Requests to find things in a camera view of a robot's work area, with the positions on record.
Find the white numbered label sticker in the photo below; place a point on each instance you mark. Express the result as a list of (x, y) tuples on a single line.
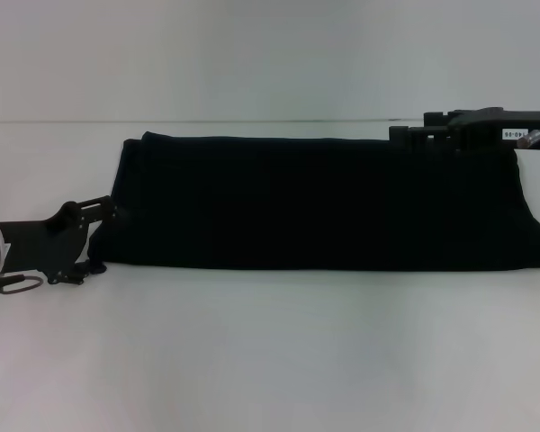
[(515, 134)]

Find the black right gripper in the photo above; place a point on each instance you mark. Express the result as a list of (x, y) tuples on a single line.
[(504, 128)]

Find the black shirt with FREE print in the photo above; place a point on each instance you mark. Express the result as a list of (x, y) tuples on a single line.
[(319, 202)]

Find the silver right gripper knob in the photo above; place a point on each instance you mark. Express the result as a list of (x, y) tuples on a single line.
[(528, 138)]

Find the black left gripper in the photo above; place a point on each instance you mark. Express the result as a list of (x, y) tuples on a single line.
[(45, 243)]

